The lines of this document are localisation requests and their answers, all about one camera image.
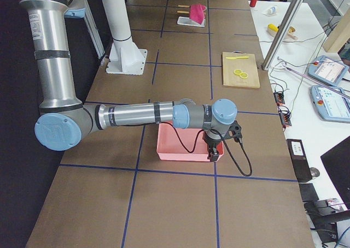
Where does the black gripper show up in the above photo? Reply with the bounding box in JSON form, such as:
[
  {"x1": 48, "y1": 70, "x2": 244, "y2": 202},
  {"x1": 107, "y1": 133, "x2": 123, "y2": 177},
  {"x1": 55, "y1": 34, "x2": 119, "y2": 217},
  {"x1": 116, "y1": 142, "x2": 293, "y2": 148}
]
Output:
[{"x1": 203, "y1": 129, "x2": 225, "y2": 161}]

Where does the pink microfiber cloth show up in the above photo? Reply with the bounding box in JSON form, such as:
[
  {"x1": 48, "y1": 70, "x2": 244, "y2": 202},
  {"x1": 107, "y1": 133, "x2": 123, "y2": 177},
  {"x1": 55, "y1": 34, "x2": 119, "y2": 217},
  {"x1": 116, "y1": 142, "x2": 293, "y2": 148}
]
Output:
[{"x1": 189, "y1": 3, "x2": 207, "y2": 25}]

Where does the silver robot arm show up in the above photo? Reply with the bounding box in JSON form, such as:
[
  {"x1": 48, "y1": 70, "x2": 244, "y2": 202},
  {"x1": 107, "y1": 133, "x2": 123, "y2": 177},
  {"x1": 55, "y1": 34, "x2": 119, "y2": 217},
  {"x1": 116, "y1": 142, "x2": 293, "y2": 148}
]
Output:
[{"x1": 19, "y1": 0, "x2": 242, "y2": 162}]

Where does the pink plastic bin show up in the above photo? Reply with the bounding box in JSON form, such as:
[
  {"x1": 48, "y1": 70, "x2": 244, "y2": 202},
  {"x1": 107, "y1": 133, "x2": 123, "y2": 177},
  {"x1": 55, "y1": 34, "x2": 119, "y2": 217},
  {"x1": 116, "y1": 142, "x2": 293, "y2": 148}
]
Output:
[{"x1": 156, "y1": 123, "x2": 210, "y2": 162}]

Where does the black power box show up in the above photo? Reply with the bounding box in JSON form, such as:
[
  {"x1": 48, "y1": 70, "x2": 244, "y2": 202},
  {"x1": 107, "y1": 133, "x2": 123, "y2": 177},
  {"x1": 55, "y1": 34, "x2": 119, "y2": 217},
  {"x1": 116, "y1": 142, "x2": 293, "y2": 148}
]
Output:
[{"x1": 286, "y1": 139, "x2": 312, "y2": 183}]

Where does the lemon slice one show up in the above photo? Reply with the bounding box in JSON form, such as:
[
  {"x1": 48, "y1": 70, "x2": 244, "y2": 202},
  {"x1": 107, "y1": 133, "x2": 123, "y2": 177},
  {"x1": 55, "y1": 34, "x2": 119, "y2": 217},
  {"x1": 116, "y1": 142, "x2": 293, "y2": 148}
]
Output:
[{"x1": 234, "y1": 69, "x2": 242, "y2": 75}]

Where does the bamboo cutting board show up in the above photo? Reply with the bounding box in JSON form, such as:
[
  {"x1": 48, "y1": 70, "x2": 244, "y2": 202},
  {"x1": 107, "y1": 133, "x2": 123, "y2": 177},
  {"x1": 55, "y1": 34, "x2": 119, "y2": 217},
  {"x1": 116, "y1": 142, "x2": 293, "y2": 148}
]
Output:
[{"x1": 222, "y1": 52, "x2": 260, "y2": 88}]

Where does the yellow plastic knife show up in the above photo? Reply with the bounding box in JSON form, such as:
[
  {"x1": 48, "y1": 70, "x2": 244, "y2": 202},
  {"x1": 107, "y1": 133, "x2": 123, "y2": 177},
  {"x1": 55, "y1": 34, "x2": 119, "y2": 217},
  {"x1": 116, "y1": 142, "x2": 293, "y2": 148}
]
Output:
[{"x1": 225, "y1": 55, "x2": 249, "y2": 60}]

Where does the reacher grabber stick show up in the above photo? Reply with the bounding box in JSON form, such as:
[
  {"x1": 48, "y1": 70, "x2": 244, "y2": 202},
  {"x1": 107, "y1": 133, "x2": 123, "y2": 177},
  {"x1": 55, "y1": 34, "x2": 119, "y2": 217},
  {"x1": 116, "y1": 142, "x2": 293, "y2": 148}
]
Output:
[{"x1": 276, "y1": 56, "x2": 350, "y2": 100}]

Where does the black monitor corner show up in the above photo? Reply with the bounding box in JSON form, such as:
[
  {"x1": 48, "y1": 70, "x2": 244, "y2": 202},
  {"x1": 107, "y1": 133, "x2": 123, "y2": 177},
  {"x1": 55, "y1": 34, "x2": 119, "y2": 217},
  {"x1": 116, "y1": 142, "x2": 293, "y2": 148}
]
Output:
[{"x1": 320, "y1": 139, "x2": 349, "y2": 209}]

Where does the teach pendant near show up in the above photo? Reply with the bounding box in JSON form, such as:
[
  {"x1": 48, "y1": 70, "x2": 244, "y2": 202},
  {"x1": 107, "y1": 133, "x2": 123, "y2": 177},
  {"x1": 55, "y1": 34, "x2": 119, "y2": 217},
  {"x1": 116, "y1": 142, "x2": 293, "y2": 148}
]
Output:
[{"x1": 310, "y1": 85, "x2": 349, "y2": 123}]

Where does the teach pendant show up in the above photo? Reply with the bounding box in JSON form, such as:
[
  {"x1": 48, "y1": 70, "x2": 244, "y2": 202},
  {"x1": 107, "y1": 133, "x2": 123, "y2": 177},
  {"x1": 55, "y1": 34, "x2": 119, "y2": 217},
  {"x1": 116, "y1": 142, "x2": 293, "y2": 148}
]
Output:
[
  {"x1": 310, "y1": 85, "x2": 349, "y2": 123},
  {"x1": 307, "y1": 55, "x2": 349, "y2": 86}
]

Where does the white column with base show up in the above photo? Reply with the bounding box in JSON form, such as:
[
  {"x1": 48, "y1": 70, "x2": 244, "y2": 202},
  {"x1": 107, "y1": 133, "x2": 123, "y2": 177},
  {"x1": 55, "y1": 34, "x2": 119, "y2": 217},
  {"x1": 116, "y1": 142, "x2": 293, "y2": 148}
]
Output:
[{"x1": 102, "y1": 0, "x2": 148, "y2": 75}]

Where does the white rack tray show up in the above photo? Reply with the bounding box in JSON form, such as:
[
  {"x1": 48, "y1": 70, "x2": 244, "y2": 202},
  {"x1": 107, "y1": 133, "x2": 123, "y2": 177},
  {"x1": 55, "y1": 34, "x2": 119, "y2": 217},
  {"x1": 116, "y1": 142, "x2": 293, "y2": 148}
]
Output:
[{"x1": 177, "y1": 16, "x2": 206, "y2": 27}]

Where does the wooden dustpan with brush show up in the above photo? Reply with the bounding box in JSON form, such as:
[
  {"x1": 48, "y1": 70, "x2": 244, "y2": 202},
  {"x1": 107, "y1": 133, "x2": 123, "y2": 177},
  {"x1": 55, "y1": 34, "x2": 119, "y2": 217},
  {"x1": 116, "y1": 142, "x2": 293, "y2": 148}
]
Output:
[{"x1": 267, "y1": 23, "x2": 299, "y2": 42}]

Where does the teach pendant far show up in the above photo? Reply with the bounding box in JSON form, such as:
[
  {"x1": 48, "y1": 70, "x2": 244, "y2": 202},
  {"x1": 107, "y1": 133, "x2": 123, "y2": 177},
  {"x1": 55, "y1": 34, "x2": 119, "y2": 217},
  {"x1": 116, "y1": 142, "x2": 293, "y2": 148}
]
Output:
[{"x1": 307, "y1": 55, "x2": 349, "y2": 86}]

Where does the wooden rack rod two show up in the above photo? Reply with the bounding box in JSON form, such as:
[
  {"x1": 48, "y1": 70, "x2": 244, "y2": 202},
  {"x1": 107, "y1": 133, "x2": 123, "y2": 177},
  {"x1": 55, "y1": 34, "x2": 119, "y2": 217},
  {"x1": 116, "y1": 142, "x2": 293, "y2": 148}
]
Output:
[{"x1": 177, "y1": 10, "x2": 190, "y2": 14}]

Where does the wooden rack rod one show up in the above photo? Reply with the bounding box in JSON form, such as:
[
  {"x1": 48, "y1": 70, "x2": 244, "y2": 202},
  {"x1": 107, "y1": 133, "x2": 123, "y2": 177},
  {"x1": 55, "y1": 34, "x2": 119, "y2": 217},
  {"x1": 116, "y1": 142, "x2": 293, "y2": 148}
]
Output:
[{"x1": 178, "y1": 4, "x2": 190, "y2": 8}]

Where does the small white bottle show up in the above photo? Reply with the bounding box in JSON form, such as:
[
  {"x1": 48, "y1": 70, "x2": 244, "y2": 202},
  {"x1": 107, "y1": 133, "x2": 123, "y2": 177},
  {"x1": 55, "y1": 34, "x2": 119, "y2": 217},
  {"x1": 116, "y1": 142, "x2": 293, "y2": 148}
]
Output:
[{"x1": 263, "y1": 6, "x2": 277, "y2": 16}]

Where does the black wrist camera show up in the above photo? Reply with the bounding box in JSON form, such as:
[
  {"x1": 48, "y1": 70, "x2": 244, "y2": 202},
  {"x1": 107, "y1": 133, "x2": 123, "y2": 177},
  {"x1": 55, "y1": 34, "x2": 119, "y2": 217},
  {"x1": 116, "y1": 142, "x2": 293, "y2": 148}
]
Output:
[{"x1": 224, "y1": 120, "x2": 243, "y2": 143}]

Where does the black camera cable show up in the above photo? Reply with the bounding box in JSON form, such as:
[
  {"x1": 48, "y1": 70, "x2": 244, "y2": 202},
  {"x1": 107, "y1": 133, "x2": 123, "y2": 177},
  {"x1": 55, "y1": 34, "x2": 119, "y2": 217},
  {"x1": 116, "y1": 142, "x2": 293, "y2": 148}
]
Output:
[{"x1": 161, "y1": 121, "x2": 253, "y2": 177}]

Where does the aluminium frame post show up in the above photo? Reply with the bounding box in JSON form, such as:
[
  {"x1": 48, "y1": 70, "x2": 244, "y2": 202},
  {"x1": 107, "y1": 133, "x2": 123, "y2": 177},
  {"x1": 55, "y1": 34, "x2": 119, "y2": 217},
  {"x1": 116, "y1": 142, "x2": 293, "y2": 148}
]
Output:
[{"x1": 262, "y1": 0, "x2": 304, "y2": 70}]

